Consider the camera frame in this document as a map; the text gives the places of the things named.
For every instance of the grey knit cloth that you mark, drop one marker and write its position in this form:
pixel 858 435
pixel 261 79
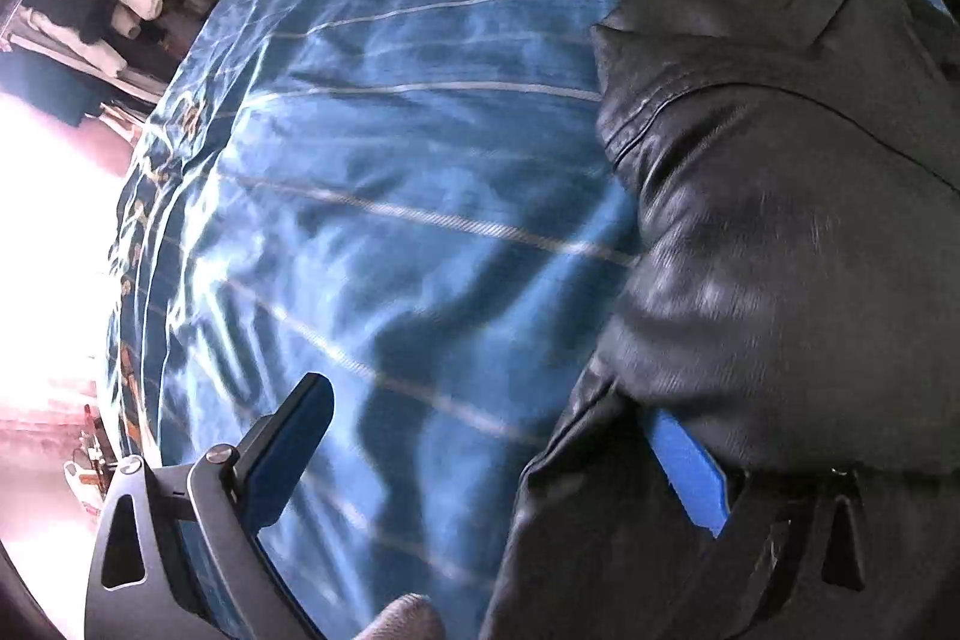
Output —
pixel 401 621

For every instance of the black leather jacket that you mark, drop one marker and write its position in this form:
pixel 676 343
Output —
pixel 757 212

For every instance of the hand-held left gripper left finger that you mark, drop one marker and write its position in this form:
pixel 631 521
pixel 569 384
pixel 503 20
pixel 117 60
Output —
pixel 281 452

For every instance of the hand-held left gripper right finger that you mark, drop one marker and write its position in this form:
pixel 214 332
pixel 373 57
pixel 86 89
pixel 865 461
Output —
pixel 694 471

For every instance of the blue striped bed sheet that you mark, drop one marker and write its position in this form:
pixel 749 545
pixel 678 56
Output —
pixel 390 175

